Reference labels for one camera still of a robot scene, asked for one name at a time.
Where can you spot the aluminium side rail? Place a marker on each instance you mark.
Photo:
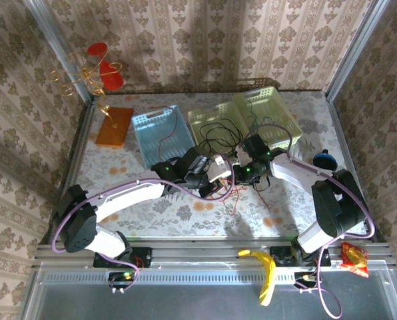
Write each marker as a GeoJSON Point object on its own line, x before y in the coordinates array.
{"type": "Point", "coordinates": [76, 146]}
{"type": "Point", "coordinates": [342, 133]}

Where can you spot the aluminium frame post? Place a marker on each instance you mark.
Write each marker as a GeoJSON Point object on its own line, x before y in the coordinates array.
{"type": "Point", "coordinates": [51, 33]}
{"type": "Point", "coordinates": [364, 33]}

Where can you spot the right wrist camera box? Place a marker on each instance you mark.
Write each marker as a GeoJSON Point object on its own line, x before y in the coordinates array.
{"type": "Point", "coordinates": [241, 156]}

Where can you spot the small black connector box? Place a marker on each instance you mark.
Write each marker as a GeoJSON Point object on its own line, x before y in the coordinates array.
{"type": "Point", "coordinates": [301, 276]}
{"type": "Point", "coordinates": [118, 276]}

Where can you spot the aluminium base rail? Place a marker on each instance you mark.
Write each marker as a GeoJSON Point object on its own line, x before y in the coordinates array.
{"type": "Point", "coordinates": [202, 253]}

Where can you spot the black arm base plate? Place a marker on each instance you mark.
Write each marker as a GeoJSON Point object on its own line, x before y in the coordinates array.
{"type": "Point", "coordinates": [283, 255]}
{"type": "Point", "coordinates": [145, 256]}

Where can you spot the red wine glass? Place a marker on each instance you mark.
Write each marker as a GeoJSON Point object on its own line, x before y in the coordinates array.
{"type": "Point", "coordinates": [112, 78]}

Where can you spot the light blue plastic basket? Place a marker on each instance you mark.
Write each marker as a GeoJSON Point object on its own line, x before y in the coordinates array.
{"type": "Point", "coordinates": [148, 140]}

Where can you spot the floral patterned table cover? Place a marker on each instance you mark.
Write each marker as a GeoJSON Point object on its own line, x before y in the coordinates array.
{"type": "Point", "coordinates": [152, 220]}

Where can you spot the red snack packet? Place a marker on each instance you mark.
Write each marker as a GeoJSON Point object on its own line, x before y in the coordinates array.
{"type": "Point", "coordinates": [353, 258]}

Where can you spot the orange wooden board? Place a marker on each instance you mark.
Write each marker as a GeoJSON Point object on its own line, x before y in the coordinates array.
{"type": "Point", "coordinates": [118, 116]}

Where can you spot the pale yellow plastic basket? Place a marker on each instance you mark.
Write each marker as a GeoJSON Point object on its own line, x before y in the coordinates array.
{"type": "Point", "coordinates": [278, 116]}

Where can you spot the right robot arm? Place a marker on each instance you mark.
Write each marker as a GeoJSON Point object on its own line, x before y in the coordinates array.
{"type": "Point", "coordinates": [335, 206]}

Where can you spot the yellow-green plastic basket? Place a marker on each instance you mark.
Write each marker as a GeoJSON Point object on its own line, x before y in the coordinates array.
{"type": "Point", "coordinates": [215, 116]}

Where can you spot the blue round cup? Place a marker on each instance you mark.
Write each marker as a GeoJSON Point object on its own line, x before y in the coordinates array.
{"type": "Point", "coordinates": [325, 160]}

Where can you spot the yellow banana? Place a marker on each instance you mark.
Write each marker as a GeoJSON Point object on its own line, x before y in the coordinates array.
{"type": "Point", "coordinates": [268, 266]}

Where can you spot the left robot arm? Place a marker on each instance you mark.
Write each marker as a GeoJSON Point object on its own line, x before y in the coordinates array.
{"type": "Point", "coordinates": [128, 196]}

